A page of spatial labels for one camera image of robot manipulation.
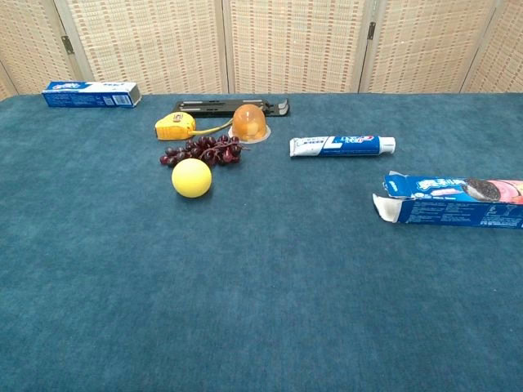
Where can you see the orange jelly cup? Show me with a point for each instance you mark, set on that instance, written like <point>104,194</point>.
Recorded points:
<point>248,124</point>

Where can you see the blue white toothpaste box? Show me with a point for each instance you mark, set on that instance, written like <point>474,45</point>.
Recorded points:
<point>91,94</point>

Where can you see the purple grape bunch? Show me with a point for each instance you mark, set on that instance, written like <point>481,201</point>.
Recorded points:
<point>206,152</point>

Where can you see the woven folding screen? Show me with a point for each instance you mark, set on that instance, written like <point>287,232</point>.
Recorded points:
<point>261,45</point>

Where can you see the blue table cloth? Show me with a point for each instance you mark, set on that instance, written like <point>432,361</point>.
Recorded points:
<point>261,265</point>

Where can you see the blue cookie package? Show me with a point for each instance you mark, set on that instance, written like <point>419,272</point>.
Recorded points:
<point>449,206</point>

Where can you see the blue white toothpaste tube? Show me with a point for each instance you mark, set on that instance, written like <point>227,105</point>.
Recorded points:
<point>339,146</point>

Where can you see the yellow ball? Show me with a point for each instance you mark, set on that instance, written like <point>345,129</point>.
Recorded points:
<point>191,178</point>

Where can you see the black folding stand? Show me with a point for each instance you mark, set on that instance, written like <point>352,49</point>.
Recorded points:
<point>212,108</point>

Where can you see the yellow tape measure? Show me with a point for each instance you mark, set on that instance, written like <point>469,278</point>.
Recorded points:
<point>173,127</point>

